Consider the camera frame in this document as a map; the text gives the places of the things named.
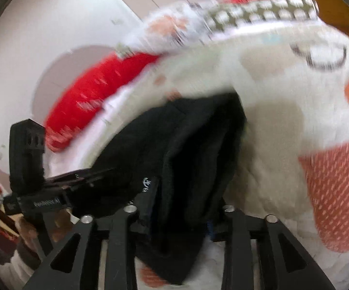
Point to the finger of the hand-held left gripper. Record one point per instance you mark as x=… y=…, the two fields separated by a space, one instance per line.
x=80 y=175
x=71 y=185

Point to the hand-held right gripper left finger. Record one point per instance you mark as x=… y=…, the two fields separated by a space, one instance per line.
x=118 y=235

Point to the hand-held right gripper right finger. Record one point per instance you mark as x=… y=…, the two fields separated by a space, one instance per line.
x=238 y=235

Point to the black pants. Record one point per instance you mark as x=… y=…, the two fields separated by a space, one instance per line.
x=192 y=145

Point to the person's left forearm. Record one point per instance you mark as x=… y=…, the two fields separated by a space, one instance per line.
x=26 y=268

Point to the person's left hand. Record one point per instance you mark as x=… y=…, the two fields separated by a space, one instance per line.
x=64 y=222

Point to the white bed sheet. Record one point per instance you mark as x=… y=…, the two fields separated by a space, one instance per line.
x=108 y=117

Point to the red printed pillow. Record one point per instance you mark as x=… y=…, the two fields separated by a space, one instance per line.
x=96 y=90

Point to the grey rounded headboard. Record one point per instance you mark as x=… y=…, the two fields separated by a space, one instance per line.
x=62 y=66

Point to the heart print quilted blanket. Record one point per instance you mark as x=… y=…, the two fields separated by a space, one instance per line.
x=283 y=127

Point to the white floral pillow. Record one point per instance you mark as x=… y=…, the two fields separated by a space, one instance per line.
x=168 y=27

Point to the olive polka dot pillow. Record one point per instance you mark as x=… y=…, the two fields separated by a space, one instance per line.
x=259 y=12

